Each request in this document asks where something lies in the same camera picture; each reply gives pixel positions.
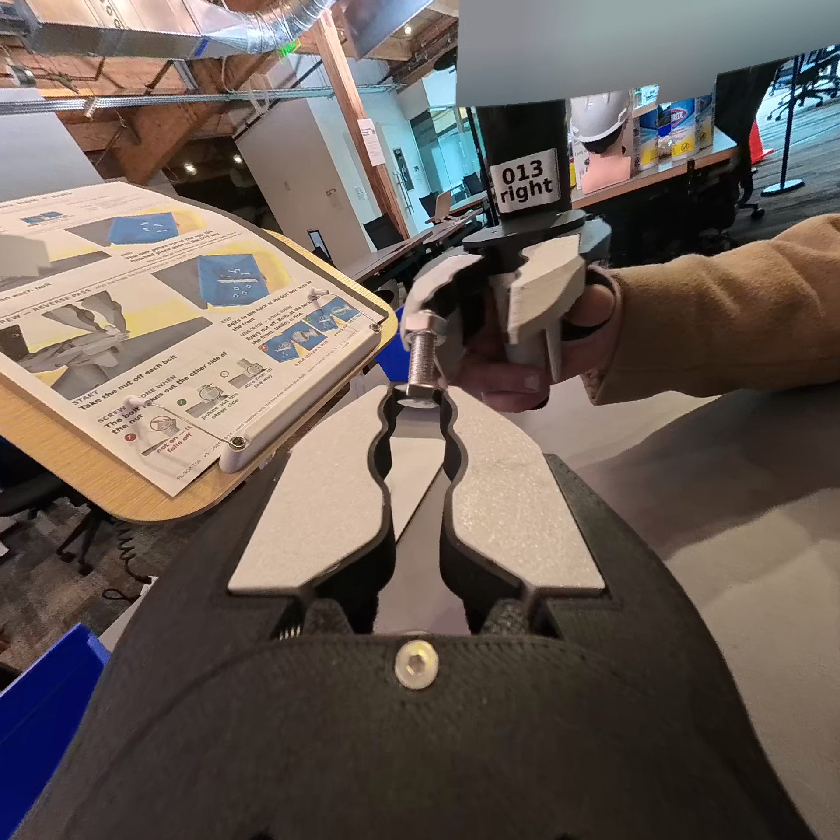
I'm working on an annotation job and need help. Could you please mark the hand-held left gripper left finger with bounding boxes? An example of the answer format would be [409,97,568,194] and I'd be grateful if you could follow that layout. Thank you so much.
[227,385,399,597]

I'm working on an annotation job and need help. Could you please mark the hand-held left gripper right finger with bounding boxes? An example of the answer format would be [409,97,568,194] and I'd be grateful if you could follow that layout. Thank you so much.
[440,387,607,599]

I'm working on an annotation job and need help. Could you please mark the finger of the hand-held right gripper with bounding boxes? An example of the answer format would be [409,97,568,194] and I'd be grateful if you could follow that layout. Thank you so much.
[436,236,587,389]
[402,252,488,332]

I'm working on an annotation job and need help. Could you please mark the silver hex nut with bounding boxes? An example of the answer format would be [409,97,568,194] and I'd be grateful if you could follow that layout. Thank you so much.
[402,310,449,350]

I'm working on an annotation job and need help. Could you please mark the silver hex bolt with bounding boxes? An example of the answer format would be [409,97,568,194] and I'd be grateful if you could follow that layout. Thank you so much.
[397,330,439,409]

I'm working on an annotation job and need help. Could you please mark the blue plastic bin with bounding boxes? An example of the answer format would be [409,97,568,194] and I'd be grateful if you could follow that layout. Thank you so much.
[0,622,109,821]
[377,322,406,383]

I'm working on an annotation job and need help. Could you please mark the grey desk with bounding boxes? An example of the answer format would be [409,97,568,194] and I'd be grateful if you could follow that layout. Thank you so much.
[98,367,840,840]

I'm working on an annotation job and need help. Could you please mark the person's right hand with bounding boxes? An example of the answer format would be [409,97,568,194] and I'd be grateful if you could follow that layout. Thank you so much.
[453,266,623,413]

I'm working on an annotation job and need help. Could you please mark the long brown table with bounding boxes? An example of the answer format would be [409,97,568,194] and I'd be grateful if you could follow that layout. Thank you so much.
[341,210,487,283]

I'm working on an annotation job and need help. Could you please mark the black office chair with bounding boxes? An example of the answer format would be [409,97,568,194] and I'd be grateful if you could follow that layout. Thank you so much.
[363,215,403,252]
[0,472,101,578]
[712,66,778,221]

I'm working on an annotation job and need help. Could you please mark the pink box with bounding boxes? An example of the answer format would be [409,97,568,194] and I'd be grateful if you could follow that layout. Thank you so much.
[581,141,635,195]

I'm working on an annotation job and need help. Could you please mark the white hard hat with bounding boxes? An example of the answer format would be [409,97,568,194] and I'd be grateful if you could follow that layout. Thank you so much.
[570,91,632,144]

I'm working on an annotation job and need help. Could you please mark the wooden supply table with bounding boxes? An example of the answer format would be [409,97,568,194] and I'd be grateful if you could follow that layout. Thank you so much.
[571,125,739,212]

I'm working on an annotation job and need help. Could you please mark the white wipes canister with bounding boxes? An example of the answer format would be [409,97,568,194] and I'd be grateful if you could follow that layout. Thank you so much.
[656,98,698,162]

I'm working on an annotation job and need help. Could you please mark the yellow label canister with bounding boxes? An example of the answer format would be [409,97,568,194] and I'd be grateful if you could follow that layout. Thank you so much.
[692,92,716,153]

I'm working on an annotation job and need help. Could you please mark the printed instruction sheet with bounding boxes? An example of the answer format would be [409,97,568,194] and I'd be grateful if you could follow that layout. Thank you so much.
[0,182,380,496]

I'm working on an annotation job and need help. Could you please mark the instruction sheet on stand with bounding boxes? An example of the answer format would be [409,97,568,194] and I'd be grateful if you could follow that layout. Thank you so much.
[0,180,399,524]

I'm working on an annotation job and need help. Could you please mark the black stanchion pole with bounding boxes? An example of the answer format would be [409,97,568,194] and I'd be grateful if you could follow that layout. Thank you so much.
[761,56,807,196]

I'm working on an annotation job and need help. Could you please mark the black coiled cable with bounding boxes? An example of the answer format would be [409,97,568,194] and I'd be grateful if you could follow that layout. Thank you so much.
[108,518,156,602]

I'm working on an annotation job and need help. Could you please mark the wooden post with notice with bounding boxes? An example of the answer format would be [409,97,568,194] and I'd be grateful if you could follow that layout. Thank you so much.
[308,13,411,240]

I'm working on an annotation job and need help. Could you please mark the rectangular metal duct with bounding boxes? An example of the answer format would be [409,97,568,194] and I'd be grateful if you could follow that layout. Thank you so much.
[341,0,437,61]

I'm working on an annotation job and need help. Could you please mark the silver spiral duct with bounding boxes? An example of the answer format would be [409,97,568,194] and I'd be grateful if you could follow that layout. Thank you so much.
[0,0,342,60]

